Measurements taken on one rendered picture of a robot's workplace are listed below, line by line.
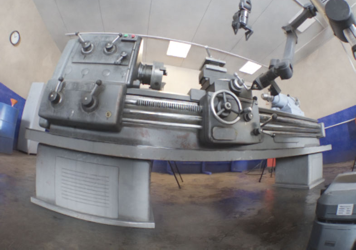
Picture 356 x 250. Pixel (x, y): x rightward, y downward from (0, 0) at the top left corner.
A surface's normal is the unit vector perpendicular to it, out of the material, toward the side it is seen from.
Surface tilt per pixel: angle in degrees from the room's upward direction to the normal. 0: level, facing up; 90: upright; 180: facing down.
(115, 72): 90
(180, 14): 180
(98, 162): 90
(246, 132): 90
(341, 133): 90
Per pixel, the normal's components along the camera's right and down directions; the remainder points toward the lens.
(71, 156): 0.22, -0.26
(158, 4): -0.04, 0.96
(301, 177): -0.97, -0.10
